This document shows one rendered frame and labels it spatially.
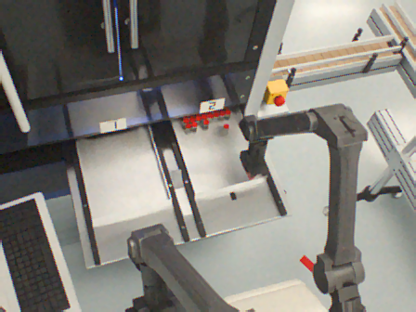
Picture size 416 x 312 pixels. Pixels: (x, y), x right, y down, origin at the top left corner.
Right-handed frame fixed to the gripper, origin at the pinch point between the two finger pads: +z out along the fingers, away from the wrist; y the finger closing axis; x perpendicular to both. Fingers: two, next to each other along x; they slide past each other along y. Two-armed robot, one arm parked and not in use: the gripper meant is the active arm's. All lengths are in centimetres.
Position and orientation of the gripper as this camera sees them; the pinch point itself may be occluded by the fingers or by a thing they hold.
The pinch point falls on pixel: (251, 177)
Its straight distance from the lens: 165.3
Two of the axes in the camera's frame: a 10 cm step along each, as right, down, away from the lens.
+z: -0.6, 6.3, 7.8
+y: -3.1, -7.5, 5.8
